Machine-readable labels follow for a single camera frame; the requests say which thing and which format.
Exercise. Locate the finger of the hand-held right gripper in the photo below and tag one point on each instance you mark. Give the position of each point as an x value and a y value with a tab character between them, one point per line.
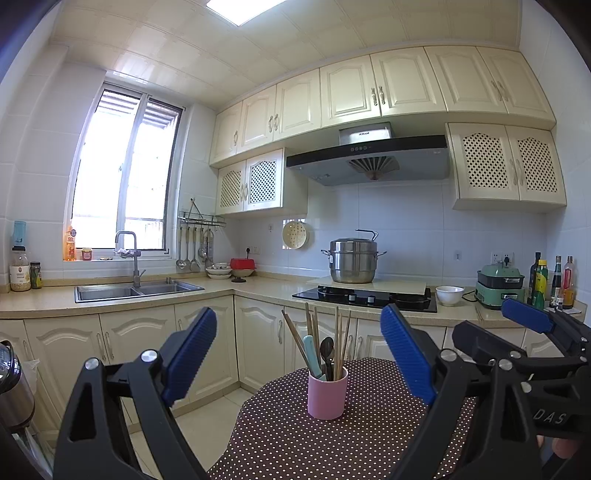
485	344
526	316

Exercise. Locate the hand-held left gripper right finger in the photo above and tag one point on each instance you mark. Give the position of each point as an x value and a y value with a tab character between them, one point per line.
406	355

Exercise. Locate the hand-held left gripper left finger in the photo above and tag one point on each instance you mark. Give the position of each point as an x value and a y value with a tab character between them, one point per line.
191	350

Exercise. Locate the bundle of wooden chopsticks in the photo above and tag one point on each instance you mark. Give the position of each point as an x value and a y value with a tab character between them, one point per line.
341	341

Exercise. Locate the black spoon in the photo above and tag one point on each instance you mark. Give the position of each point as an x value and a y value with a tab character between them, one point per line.
329	367

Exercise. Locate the pink cup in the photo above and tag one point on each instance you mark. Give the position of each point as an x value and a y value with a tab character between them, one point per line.
328	397

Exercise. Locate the light blue knife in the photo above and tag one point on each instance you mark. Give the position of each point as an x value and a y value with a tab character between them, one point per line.
311	355

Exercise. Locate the person's right hand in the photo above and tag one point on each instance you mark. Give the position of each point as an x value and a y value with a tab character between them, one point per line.
565	450

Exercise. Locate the green yellow bottle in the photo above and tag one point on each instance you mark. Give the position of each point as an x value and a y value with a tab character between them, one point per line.
540	290

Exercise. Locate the green electric cooker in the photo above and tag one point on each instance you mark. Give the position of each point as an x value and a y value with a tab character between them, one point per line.
496	293

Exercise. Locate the dark oil bottle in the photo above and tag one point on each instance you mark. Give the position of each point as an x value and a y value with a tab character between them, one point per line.
534	272

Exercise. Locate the dark sauce bottle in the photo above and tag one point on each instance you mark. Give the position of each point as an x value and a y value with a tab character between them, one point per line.
556	277

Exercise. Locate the orange red sauce bottle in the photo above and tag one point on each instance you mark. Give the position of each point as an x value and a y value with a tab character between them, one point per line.
569	286

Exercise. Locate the white bowl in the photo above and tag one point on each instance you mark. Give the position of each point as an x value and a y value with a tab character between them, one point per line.
450	296

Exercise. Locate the stainless steel sink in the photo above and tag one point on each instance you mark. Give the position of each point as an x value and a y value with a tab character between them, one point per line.
138	290

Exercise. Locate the stack of white dishes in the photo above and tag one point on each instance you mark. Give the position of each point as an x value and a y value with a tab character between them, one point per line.
218	271

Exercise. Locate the brown polka dot tablecloth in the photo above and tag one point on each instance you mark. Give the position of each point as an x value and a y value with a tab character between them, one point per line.
369	438

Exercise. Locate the beige kitchen countertop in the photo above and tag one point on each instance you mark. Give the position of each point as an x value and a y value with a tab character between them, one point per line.
258	288

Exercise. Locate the hanging metal spatula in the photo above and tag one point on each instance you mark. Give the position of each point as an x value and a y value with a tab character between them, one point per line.
195	251

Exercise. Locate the hanging metal ladle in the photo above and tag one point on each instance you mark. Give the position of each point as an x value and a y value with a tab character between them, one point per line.
181	251

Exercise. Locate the metal faucet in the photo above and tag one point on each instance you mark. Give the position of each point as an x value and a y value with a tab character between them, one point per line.
136	267

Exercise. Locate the stainless steel steamer pot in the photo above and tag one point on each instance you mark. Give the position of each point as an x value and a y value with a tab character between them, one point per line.
353	263

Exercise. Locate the hanging metal skimmer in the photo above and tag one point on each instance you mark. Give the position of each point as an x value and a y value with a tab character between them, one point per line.
203	244

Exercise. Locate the round cream steamer tray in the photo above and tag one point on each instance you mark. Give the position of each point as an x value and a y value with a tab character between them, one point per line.
295	234

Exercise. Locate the cream lattice door cabinet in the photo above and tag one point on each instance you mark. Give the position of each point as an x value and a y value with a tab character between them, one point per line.
261	182
485	161

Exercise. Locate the orange dish soap bottle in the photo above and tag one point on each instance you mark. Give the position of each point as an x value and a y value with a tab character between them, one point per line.
70	244

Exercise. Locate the small dark green jar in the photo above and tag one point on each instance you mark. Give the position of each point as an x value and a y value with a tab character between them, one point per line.
35	275

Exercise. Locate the stainless steel kettle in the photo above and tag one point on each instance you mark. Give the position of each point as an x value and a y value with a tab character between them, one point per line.
16	392

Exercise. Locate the kitchen window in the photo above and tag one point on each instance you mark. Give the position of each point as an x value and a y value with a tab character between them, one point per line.
124	175

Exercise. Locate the large jar with white label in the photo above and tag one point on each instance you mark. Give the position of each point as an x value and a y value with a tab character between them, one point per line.
20	270

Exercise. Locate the grey range hood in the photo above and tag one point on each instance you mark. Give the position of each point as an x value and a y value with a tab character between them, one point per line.
369	161

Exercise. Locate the blue bottle top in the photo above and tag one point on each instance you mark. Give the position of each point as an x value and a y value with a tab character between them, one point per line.
19	233

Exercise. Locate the square ceiling light panel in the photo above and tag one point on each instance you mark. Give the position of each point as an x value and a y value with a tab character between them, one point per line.
244	11

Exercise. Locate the double wall socket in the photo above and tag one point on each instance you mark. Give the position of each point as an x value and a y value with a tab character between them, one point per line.
501	256

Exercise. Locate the white wall socket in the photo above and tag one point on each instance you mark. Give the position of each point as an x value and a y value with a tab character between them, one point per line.
251	250

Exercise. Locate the wall utensil rack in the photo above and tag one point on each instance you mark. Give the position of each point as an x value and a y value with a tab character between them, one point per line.
201	221

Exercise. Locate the cream upper wall cabinets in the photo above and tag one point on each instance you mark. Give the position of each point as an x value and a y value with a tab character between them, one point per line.
406	83

